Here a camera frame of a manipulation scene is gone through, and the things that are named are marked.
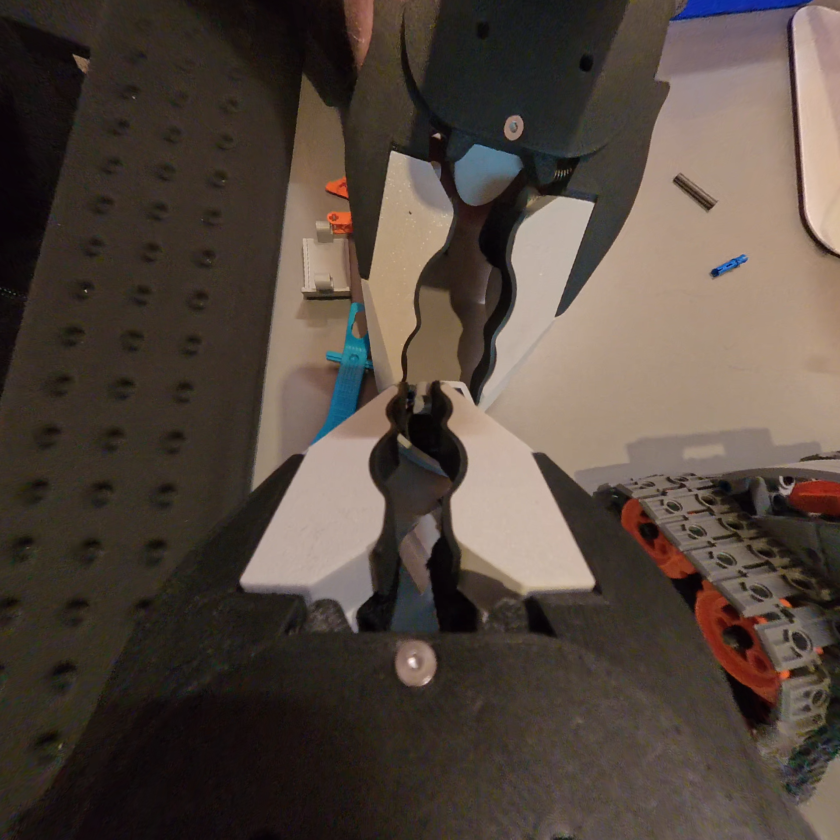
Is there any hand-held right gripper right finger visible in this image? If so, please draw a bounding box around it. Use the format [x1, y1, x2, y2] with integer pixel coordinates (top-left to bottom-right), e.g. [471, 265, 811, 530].
[427, 381, 598, 618]

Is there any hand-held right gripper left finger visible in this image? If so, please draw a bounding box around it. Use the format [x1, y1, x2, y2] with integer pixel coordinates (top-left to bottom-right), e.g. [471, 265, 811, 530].
[241, 385, 418, 611]

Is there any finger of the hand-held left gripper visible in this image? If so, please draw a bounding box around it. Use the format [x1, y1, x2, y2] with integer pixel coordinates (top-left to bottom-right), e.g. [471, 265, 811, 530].
[473, 191, 598, 408]
[361, 147, 460, 395]

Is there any blue toy wrench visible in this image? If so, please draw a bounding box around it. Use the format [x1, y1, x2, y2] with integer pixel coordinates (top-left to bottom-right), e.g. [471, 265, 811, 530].
[310, 302, 375, 447]

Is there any grey toy wheel frame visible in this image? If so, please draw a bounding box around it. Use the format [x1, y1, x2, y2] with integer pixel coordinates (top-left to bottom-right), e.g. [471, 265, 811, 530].
[398, 378, 473, 454]

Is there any small black toy pin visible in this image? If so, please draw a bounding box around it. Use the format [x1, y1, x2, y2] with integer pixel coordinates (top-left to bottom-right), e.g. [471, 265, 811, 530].
[672, 174, 719, 212]

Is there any black perforated mat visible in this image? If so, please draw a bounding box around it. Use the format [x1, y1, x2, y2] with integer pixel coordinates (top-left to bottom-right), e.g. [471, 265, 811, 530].
[0, 0, 309, 815]

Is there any grey orange tracked toy robot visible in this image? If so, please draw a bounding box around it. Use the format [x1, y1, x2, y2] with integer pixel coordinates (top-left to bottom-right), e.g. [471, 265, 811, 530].
[594, 466, 840, 802]

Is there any white book stand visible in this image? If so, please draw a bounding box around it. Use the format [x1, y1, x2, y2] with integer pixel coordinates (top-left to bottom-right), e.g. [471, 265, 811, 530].
[788, 0, 840, 257]

